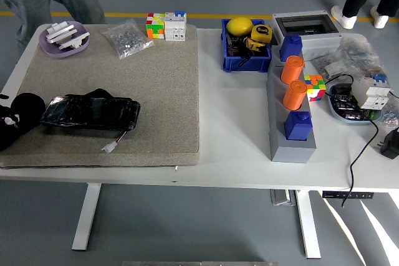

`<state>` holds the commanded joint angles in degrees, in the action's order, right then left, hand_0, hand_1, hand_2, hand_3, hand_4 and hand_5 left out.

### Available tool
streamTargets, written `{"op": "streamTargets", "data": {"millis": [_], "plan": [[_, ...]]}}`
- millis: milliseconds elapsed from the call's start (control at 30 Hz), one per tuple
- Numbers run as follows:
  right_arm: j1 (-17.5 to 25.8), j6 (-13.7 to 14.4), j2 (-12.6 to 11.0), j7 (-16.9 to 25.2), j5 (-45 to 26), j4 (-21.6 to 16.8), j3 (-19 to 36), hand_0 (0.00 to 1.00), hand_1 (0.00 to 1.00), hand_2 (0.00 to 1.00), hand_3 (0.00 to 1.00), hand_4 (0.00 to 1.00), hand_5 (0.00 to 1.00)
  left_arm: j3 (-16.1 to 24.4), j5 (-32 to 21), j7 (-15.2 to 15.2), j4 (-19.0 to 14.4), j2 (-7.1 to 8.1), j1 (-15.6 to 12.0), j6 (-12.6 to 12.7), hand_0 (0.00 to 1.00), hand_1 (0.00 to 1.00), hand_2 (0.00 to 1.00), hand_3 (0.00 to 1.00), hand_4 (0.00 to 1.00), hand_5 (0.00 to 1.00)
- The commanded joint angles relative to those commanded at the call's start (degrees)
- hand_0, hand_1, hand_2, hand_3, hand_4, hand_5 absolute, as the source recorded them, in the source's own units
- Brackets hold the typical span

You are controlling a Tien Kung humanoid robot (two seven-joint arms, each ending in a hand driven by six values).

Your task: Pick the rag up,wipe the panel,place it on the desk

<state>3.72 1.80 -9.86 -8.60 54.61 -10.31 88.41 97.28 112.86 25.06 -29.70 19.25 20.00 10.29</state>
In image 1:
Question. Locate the black rag with white print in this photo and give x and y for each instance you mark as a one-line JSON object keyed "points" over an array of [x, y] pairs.
{"points": [[25, 107]]}

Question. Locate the black table control panel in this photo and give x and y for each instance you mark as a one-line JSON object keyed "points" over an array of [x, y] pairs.
{"points": [[346, 194]]}

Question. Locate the small white plastic piece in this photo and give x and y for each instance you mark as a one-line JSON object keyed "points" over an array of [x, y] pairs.
{"points": [[60, 26]]}

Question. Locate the long white plastic bar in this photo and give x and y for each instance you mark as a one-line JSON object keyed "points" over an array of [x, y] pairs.
{"points": [[62, 34]]}

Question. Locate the white T-shaped plastic piece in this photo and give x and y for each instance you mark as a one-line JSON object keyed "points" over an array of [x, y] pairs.
{"points": [[74, 41]]}

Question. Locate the purple tray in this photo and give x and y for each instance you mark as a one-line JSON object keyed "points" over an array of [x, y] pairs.
{"points": [[62, 53]]}

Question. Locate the clear bag of metal nuts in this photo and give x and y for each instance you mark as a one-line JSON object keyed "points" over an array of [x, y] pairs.
{"points": [[127, 40]]}

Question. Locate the large multicolour puzzle cube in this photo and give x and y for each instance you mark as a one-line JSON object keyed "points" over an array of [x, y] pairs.
{"points": [[155, 27]]}

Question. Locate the white breaker block, blue tab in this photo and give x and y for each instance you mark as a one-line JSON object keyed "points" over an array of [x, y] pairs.
{"points": [[174, 29]]}

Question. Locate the grey-brown mat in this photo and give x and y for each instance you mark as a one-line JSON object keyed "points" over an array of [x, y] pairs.
{"points": [[140, 91]]}

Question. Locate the yellow round ball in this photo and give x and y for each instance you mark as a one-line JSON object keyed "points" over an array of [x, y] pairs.
{"points": [[239, 25]]}

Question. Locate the dark jar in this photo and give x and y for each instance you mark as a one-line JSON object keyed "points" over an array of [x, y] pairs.
{"points": [[233, 46]]}

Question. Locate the blue plastic bin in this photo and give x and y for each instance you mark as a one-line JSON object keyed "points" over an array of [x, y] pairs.
{"points": [[246, 63]]}

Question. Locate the yellow and black tape measure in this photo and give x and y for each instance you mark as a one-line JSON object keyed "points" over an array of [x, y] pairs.
{"points": [[254, 46]]}

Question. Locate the yellow tape measure, black disc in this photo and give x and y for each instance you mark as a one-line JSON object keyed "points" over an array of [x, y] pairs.
{"points": [[262, 34]]}

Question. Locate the white table leg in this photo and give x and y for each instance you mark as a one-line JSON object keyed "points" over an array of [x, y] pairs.
{"points": [[307, 222], [87, 216]]}

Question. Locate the blue square block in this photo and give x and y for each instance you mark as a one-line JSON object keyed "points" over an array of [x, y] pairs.
{"points": [[297, 127], [291, 48]]}

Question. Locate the orange cylinder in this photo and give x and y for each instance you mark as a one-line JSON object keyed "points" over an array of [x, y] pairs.
{"points": [[291, 71], [294, 96]]}

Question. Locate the small multicolour puzzle cube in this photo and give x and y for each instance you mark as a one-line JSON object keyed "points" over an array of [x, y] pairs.
{"points": [[315, 88]]}

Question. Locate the clear bag of grey parts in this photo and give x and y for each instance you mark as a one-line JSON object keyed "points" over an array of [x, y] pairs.
{"points": [[330, 66]]}

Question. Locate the grey stepped holder block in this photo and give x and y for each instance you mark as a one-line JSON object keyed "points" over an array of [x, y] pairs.
{"points": [[290, 154]]}

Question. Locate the grey box under table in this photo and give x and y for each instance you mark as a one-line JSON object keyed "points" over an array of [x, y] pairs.
{"points": [[282, 197]]}

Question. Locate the black modules in bowl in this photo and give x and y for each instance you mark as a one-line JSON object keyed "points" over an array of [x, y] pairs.
{"points": [[343, 104]]}

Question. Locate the clear bag of electronic parts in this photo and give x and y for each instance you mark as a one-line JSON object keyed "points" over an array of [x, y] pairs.
{"points": [[361, 51]]}

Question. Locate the light blue bowl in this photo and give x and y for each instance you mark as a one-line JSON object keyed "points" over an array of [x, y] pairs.
{"points": [[339, 117]]}

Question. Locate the white breaker with blue tabs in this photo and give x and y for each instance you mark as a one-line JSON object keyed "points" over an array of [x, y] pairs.
{"points": [[371, 94]]}

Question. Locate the clear bag of small rings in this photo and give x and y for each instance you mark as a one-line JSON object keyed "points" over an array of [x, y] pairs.
{"points": [[389, 118]]}

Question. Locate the black power adapter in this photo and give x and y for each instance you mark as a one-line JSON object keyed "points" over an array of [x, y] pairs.
{"points": [[391, 144]]}

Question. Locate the grey electrical enclosure box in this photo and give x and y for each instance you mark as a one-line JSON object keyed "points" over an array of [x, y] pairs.
{"points": [[321, 41]]}

